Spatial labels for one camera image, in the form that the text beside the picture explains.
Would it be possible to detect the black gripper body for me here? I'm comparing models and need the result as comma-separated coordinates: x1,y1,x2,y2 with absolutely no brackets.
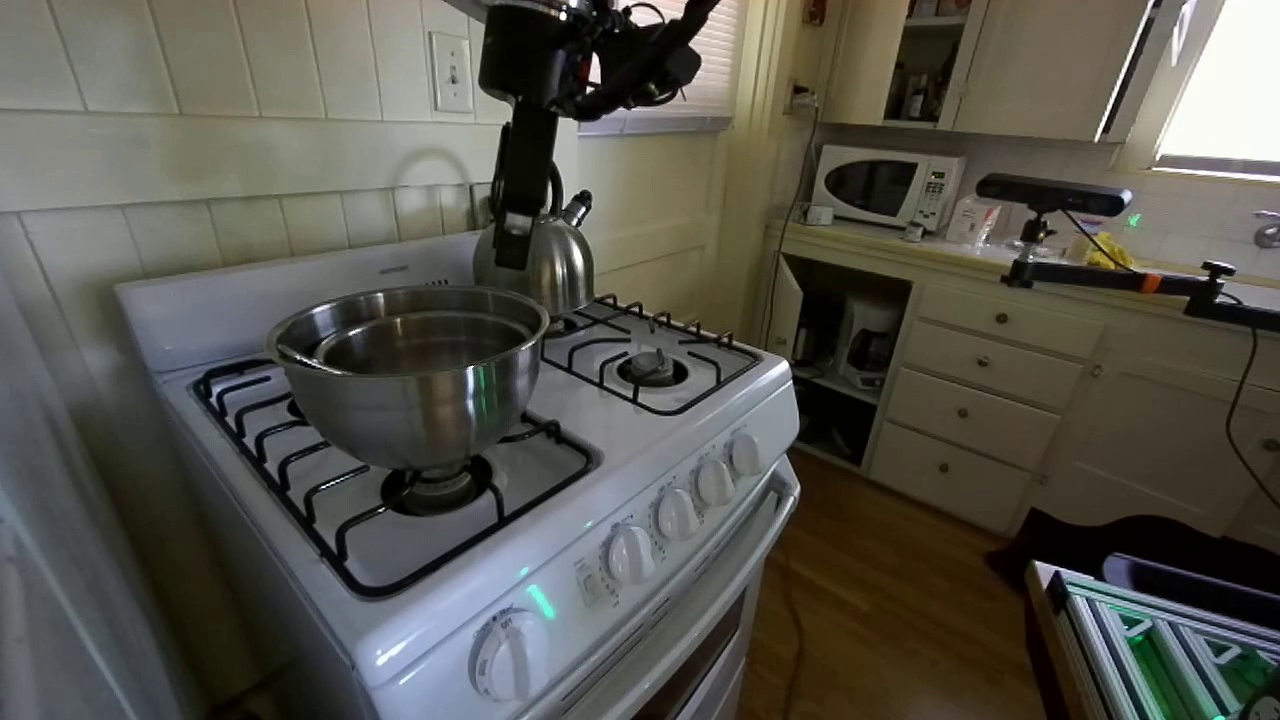
474,3,587,122

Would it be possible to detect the silver kettle black handle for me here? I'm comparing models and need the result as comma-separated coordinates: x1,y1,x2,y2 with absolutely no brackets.
467,184,600,322

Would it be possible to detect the silver metal bowl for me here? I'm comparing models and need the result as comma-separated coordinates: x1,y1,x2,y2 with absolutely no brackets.
263,279,553,474

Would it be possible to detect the black cast iron stove grate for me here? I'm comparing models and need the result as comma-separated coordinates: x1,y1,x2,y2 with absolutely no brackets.
533,284,768,421
186,351,600,599

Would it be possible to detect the white gas stove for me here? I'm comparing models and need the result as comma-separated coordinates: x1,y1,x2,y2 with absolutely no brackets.
112,220,806,720

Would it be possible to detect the white stove knob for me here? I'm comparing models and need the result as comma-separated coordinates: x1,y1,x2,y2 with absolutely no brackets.
687,454,738,511
462,606,553,707
648,480,705,545
718,429,768,484
594,518,661,590

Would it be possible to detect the white microwave oven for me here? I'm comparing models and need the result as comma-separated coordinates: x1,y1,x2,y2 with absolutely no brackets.
806,139,967,240

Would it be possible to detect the white cabinet drawer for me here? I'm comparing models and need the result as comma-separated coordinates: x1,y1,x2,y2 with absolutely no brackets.
885,364,1063,474
917,279,1111,361
862,421,1037,537
901,322,1086,414

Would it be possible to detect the small yellow item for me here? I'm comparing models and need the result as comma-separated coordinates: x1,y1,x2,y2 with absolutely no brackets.
1084,231,1135,278

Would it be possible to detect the black cloth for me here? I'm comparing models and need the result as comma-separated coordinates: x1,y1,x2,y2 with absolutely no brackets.
985,508,1280,606

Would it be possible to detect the white base cabinet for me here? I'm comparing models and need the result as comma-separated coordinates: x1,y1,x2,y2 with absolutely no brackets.
770,218,1280,551

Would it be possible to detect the bright window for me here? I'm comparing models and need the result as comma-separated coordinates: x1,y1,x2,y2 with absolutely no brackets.
1152,0,1280,184

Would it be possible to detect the white light switch plate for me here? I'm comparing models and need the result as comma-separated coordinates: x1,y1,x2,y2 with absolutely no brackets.
429,28,479,117

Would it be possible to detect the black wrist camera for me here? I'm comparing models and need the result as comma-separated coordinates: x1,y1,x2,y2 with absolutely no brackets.
567,19,706,122

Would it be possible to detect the white upper wall cabinet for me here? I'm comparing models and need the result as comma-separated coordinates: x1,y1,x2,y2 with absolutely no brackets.
814,0,1155,147

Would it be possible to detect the black stereo camera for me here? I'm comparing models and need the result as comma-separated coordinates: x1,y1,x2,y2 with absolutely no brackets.
971,171,1135,220

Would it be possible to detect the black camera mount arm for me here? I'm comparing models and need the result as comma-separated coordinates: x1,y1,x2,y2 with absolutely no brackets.
998,212,1280,331

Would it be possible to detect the thin black cable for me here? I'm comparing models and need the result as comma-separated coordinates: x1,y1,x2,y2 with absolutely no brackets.
1221,326,1280,511

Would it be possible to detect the white frame stand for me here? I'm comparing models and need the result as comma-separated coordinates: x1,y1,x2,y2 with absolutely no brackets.
1023,557,1280,720

